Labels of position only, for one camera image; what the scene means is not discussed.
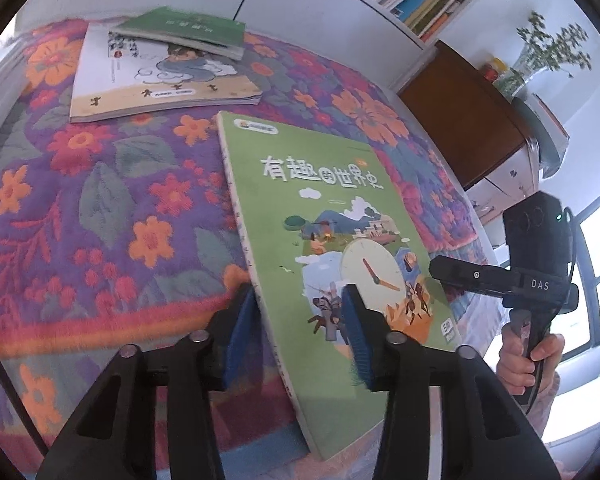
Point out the dark green book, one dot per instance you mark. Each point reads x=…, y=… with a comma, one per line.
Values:
x=190, y=27

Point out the person's right hand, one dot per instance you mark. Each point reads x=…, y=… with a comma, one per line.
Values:
x=512, y=367

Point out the white drawer cabinet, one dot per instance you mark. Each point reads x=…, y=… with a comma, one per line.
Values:
x=505, y=190

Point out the white book mermaid figure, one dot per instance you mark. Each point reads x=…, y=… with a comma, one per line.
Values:
x=130, y=85

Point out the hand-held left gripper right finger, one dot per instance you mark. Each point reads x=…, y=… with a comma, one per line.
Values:
x=357, y=345

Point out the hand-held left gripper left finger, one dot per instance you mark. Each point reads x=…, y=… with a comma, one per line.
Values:
x=240, y=345

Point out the person's right forearm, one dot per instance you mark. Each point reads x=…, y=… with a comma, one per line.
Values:
x=547, y=405

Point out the brown wooden cabinet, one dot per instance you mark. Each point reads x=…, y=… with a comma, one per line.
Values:
x=470, y=120

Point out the row of colourful books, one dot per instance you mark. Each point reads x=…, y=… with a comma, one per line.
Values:
x=420, y=0

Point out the orange bottle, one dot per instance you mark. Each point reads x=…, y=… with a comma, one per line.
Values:
x=495, y=70

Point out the vase with green plant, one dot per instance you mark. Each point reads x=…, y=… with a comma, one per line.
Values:
x=545, y=50

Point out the floral blanket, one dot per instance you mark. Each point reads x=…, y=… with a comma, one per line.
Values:
x=105, y=210

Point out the light green clock book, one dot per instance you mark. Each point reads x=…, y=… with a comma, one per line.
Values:
x=305, y=200

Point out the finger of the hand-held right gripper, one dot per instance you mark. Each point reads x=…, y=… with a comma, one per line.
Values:
x=475, y=276

